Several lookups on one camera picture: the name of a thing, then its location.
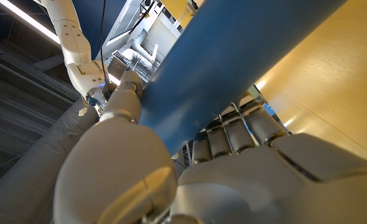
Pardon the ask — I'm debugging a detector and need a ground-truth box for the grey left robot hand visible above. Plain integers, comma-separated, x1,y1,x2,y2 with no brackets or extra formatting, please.
52,70,367,224

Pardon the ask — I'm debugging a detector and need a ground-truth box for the blue metal bottle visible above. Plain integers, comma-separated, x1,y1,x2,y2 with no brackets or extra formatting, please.
139,0,348,156

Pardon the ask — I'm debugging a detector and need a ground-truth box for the white ceiling pipe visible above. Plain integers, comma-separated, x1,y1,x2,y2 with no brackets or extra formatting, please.
121,28,159,72

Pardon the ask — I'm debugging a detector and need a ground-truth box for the ceiling light strip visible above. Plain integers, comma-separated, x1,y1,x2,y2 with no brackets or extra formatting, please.
0,0,121,86

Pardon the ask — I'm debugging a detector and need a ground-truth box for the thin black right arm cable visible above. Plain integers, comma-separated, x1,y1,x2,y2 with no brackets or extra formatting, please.
99,0,108,83

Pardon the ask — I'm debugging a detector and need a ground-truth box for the insulated ceiling duct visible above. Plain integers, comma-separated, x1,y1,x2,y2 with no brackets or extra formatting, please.
0,99,99,224

